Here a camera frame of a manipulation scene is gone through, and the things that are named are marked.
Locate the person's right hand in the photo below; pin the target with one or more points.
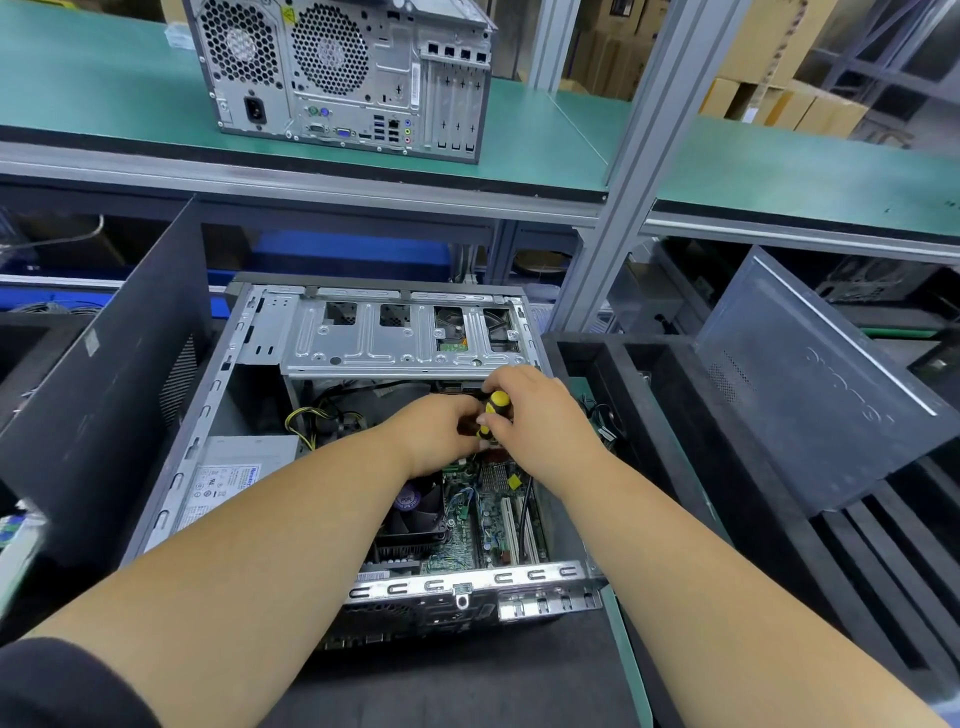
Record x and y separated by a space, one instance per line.
548 432

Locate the person's left hand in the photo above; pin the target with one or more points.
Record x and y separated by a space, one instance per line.
432 435

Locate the green motherboard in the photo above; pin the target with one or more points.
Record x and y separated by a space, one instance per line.
492 525

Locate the grey computer case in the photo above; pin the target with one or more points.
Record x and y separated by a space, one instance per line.
383 323

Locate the grey side panel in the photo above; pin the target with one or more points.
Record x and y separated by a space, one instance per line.
818 383

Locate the person's left forearm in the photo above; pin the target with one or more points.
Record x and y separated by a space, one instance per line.
240 585

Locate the person's right forearm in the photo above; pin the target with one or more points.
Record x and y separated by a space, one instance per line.
750 615

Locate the silver backed desktop computer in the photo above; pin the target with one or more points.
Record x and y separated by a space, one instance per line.
353 68

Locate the person's black left sleeve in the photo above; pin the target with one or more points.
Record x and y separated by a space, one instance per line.
68 687

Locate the empty black foam tray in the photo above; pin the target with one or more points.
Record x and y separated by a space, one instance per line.
668 435

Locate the silver power supply unit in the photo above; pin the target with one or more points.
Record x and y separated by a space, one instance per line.
225 473

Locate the black upright side panel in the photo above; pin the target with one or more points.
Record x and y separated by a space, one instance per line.
105 405

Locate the stack of cardboard boxes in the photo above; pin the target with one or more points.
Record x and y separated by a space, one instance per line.
773 60

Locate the green upper shelf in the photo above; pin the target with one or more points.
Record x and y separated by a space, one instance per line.
90 75

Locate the aluminium frame post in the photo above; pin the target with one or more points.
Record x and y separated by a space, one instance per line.
552 38
653 165

